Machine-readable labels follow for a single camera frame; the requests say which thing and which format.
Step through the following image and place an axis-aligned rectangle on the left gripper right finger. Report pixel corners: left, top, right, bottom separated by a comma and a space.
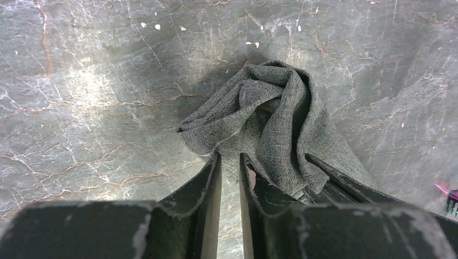
240, 153, 456, 258

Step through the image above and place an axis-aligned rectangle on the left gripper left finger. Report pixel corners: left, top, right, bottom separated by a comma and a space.
1, 154, 222, 258

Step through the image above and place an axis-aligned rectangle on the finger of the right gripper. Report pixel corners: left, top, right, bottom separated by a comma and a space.
304, 153, 457, 243

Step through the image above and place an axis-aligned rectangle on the grey cloth napkin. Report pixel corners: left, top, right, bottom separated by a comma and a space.
178, 61, 375, 203

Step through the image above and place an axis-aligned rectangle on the purple plastic utensil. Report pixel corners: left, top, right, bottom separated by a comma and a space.
435, 183, 457, 217

